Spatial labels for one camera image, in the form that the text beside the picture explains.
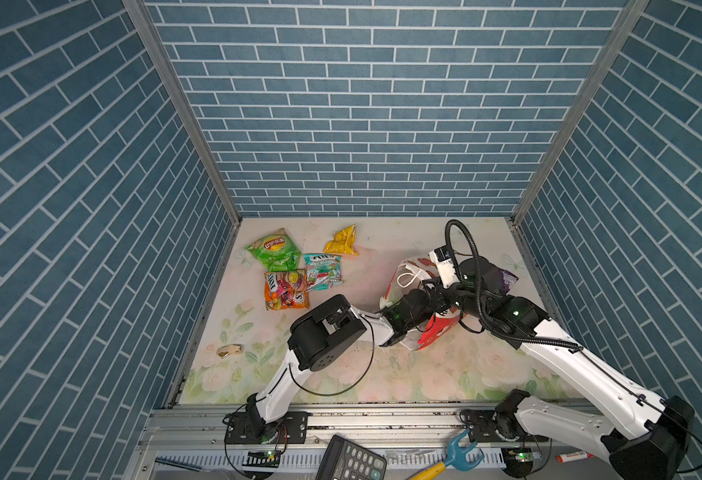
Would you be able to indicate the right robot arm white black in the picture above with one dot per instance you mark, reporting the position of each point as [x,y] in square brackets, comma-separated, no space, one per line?
[637,432]

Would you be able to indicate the red white marker pen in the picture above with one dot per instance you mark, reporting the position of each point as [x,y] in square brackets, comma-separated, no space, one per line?
[573,456]

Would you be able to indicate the yellow snack packet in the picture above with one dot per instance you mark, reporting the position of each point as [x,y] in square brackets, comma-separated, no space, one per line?
[343,242]

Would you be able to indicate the aluminium front rail frame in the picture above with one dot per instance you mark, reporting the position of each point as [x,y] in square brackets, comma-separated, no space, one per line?
[409,437]

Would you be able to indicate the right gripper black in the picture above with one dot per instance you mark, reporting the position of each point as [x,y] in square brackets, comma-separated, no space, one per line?
[438,299]

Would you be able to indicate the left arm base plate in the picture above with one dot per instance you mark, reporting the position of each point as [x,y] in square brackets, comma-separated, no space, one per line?
[267,427]

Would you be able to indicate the purple snack packet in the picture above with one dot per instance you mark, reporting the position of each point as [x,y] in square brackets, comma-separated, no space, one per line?
[507,279]

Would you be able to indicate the orange colourful snack packet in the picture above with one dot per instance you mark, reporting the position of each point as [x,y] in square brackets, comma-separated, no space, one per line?
[286,290]

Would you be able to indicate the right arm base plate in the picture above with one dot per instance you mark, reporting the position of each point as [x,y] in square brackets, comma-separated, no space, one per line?
[490,426]

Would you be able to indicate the teal pink snack packet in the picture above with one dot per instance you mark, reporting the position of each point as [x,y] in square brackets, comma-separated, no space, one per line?
[323,271]

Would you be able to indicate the black calculator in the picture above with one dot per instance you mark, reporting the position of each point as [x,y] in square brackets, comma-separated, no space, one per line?
[346,460]

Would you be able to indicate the green snack packet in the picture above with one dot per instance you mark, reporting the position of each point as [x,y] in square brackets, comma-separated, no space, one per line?
[276,251]

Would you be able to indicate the blue yellow clamp tool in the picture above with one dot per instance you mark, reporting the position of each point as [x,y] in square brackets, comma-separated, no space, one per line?
[456,457]

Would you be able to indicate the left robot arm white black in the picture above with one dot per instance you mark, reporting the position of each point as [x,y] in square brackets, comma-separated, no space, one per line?
[322,335]

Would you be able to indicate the red white paper gift bag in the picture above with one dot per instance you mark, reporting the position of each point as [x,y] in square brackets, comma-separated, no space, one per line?
[414,282]

